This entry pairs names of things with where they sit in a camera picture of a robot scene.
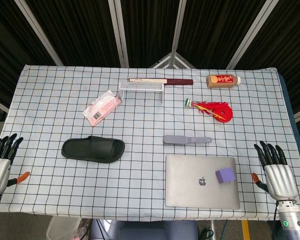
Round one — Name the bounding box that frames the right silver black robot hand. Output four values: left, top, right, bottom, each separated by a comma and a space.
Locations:
251, 140, 299, 201

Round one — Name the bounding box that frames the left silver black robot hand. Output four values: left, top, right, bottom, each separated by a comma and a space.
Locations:
0, 133, 31, 196

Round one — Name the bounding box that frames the black rubber slipper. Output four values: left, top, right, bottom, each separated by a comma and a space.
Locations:
61, 135, 126, 164

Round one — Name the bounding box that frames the grey cleaning brush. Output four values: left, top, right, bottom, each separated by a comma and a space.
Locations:
163, 134, 213, 146

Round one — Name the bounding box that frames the purple foam block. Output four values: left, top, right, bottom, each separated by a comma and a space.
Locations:
215, 167, 237, 185

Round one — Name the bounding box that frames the clear plastic storage box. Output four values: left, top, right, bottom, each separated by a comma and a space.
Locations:
46, 216, 82, 240

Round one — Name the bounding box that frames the white blue checkered tablecloth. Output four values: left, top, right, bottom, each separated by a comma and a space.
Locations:
0, 64, 300, 222

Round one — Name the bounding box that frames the silver laptop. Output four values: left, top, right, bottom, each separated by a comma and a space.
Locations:
164, 154, 241, 210

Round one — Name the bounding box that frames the red yellow feather shuttlecock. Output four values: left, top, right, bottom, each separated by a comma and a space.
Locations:
184, 98, 231, 121

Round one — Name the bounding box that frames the brown bottle with red label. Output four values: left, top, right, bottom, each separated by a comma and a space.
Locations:
206, 74, 242, 89

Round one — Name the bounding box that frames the pink packet with barcode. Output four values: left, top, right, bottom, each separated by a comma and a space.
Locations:
81, 90, 122, 127

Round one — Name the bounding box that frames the grey blue robot torso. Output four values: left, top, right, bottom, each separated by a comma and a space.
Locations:
114, 219, 200, 240

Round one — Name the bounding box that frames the white triangular screen foot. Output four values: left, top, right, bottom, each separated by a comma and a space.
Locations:
149, 52, 196, 69

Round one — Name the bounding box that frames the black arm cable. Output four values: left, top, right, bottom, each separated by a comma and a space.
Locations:
272, 206, 279, 240

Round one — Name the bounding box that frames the red handled knife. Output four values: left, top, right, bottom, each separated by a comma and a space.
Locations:
128, 78, 194, 86

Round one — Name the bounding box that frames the white wire mesh rack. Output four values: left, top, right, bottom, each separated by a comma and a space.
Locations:
118, 81, 165, 103

